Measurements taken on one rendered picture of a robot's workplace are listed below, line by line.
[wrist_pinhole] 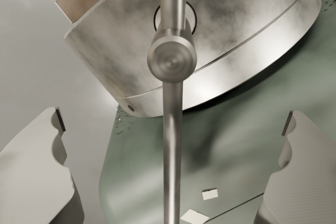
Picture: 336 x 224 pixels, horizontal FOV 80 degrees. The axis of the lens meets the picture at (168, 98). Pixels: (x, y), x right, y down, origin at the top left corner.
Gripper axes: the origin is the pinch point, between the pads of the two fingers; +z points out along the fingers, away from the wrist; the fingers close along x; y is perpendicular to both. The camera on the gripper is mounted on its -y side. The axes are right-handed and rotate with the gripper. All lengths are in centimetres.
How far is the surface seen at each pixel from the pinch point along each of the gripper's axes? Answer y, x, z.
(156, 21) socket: -3.6, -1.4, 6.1
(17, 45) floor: 29, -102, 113
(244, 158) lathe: 9.5, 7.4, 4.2
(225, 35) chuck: -2.5, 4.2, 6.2
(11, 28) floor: 19, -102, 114
